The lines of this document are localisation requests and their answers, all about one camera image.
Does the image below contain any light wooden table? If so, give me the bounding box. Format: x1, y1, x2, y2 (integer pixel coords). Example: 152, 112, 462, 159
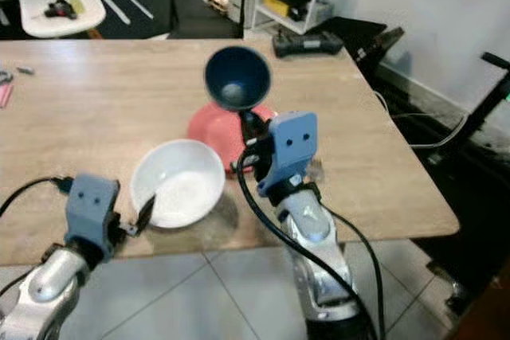
0, 37, 461, 267

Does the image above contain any black red power drill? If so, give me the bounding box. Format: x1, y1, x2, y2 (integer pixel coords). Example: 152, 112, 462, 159
45, 0, 84, 21

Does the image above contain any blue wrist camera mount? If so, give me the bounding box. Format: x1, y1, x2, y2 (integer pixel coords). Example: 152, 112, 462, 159
64, 173, 122, 261
257, 111, 320, 197

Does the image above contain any yellow box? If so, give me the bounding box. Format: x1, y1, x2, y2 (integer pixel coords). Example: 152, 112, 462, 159
265, 0, 300, 16

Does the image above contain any black brown case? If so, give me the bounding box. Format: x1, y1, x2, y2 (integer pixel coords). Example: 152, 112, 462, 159
355, 25, 406, 62

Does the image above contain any white floor cable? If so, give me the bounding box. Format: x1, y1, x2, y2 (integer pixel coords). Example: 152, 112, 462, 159
375, 89, 467, 150

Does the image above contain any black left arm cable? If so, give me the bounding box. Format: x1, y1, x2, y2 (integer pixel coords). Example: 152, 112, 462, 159
0, 175, 77, 213

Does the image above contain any pink booklet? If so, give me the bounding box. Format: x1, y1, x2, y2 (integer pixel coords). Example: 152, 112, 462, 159
0, 81, 13, 110

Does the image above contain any dark blue-grey cup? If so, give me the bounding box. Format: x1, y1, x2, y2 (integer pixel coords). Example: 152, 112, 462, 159
203, 45, 273, 111

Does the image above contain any pink round plate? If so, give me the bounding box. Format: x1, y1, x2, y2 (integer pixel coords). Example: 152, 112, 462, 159
186, 104, 280, 172

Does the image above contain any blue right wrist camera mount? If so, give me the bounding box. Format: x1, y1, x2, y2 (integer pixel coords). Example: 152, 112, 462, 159
257, 111, 320, 197

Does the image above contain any black handheld controller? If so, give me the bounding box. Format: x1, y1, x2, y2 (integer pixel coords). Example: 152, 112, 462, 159
273, 31, 345, 58

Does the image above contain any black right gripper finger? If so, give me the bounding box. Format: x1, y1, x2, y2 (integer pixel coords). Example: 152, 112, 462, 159
242, 109, 268, 147

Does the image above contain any white bowl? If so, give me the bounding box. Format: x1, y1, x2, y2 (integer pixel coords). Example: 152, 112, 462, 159
130, 139, 226, 229

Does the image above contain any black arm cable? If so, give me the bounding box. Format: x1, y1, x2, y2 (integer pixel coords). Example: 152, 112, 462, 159
0, 175, 77, 213
235, 149, 383, 340

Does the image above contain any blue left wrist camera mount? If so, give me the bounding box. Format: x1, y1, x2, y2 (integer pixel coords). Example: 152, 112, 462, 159
64, 173, 122, 261

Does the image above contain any black upright stand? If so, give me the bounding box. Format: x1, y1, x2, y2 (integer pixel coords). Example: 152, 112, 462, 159
426, 52, 510, 170

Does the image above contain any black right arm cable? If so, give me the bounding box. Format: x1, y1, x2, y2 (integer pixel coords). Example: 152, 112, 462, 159
235, 149, 383, 340

